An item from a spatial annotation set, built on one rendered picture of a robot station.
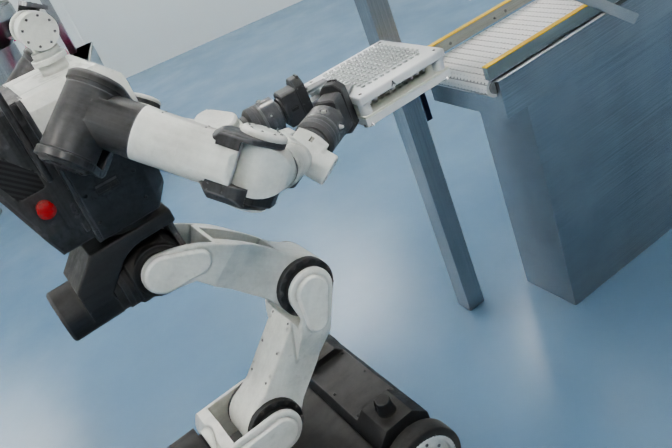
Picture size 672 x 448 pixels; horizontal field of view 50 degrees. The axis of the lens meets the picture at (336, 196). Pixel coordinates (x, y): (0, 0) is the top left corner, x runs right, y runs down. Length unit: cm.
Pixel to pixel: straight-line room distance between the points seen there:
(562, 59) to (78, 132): 117
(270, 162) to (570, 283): 124
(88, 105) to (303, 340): 79
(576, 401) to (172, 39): 529
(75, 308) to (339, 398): 75
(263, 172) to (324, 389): 93
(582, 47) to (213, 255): 103
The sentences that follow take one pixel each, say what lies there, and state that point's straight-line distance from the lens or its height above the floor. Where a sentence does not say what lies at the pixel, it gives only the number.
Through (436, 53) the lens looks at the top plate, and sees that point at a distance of 164.
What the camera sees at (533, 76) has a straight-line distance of 179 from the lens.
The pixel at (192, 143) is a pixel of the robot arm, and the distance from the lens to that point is 111.
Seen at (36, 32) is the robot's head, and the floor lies 130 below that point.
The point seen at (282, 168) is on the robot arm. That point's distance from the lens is 115.
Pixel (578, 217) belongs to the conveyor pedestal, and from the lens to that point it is 210.
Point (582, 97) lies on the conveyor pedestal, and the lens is 199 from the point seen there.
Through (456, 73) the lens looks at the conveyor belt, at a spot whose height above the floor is 80.
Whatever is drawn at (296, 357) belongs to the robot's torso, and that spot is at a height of 40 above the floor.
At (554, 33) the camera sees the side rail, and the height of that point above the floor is 82.
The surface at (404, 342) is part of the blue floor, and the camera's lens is 227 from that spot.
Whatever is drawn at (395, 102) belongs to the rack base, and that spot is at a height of 86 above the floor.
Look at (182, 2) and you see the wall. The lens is 656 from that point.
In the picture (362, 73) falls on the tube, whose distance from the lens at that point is 164.
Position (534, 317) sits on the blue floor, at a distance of 221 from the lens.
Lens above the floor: 147
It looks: 28 degrees down
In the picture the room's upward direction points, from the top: 22 degrees counter-clockwise
